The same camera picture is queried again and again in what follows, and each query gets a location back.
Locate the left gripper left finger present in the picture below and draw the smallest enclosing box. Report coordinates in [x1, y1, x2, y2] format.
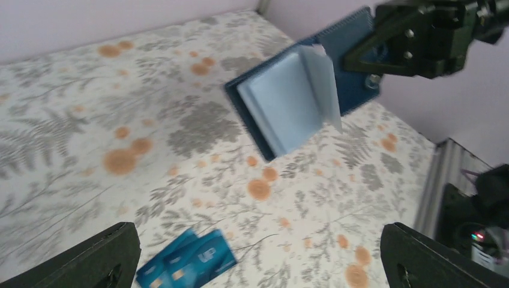
[1, 222, 141, 288]

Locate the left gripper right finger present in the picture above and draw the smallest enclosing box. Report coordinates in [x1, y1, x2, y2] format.
[380, 222, 508, 288]

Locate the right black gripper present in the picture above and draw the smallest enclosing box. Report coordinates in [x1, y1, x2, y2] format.
[343, 1, 508, 79]

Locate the blue card holder wallet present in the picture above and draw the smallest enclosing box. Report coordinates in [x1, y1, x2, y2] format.
[224, 7, 381, 161]

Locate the blue credit card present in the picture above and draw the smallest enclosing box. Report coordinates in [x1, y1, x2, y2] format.
[161, 229, 237, 288]
[136, 228, 198, 288]

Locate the floral patterned table mat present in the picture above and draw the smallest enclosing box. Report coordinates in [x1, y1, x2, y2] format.
[1, 11, 434, 287]

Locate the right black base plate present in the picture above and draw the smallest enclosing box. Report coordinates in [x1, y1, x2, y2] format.
[435, 164, 508, 276]

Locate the aluminium rail frame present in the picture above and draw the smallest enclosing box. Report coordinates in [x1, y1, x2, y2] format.
[413, 138, 492, 239]

